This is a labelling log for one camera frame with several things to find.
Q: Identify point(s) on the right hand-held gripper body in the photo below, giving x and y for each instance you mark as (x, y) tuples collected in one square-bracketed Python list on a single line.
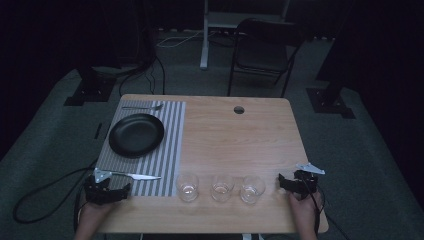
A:
[(306, 183)]

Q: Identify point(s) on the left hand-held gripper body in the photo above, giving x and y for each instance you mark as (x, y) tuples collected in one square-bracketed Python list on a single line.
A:
[(96, 193)]

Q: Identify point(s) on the person's left hand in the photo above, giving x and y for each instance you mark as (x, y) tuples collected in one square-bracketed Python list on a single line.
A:
[(93, 211)]

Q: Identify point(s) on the silver table knife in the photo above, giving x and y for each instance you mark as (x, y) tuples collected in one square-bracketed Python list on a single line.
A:
[(140, 176)]

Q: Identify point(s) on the clear drinking glass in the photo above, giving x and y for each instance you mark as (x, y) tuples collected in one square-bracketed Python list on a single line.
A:
[(222, 188), (252, 190), (188, 188)]

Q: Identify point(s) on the small black floor object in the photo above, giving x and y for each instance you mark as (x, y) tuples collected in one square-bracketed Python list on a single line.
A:
[(98, 131)]

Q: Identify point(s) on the black plate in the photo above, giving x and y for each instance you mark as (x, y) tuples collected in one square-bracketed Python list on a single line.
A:
[(136, 135)]

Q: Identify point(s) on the grey striped placemat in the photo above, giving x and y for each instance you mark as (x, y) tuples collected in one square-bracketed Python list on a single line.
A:
[(166, 150)]

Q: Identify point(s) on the black stand base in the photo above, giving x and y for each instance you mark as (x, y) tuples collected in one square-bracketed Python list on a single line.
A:
[(328, 101), (91, 90)]

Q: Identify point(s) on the silver fork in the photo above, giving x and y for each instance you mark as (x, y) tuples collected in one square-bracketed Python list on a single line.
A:
[(143, 107)]

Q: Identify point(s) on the black folding chair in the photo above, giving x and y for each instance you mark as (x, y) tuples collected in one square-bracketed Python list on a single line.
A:
[(263, 56)]

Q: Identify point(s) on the white metal desk frame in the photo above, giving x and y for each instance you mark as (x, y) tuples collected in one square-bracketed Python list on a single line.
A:
[(204, 50)]

